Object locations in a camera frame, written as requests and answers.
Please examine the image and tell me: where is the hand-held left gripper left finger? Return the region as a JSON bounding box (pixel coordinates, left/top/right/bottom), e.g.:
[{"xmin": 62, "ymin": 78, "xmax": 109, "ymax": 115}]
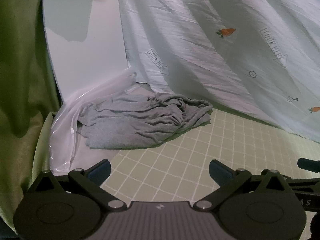
[{"xmin": 26, "ymin": 159, "xmax": 127, "ymax": 213}]

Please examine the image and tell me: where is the clear plastic bag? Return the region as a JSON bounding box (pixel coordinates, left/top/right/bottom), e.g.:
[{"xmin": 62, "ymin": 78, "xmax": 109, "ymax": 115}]
[{"xmin": 49, "ymin": 67, "xmax": 140, "ymax": 177}]

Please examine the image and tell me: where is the green checked mat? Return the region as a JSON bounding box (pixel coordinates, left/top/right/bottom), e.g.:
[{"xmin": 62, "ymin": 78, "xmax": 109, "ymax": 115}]
[{"xmin": 100, "ymin": 106, "xmax": 320, "ymax": 205}]

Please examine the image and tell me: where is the green curtain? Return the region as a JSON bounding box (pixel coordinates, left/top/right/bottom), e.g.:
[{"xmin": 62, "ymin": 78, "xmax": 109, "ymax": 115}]
[{"xmin": 0, "ymin": 0, "xmax": 63, "ymax": 235}]

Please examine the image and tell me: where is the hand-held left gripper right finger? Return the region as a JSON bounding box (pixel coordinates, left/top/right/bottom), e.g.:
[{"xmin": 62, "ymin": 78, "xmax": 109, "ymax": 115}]
[{"xmin": 195, "ymin": 159, "xmax": 294, "ymax": 212}]

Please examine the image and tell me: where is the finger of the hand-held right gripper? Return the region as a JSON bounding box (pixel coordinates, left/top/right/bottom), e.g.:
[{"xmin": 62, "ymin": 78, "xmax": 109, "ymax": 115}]
[{"xmin": 297, "ymin": 158, "xmax": 320, "ymax": 173}]

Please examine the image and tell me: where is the grey garment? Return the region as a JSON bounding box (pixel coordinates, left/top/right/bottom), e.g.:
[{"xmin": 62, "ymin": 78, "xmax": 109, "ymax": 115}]
[{"xmin": 76, "ymin": 92, "xmax": 213, "ymax": 150}]

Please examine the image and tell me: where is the white board panel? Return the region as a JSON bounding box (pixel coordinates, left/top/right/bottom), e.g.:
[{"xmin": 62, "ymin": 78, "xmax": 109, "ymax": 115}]
[{"xmin": 41, "ymin": 0, "xmax": 132, "ymax": 104}]

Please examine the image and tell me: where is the carrot print bed sheet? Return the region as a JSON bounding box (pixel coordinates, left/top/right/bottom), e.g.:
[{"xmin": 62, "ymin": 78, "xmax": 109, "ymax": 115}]
[{"xmin": 116, "ymin": 0, "xmax": 320, "ymax": 143}]

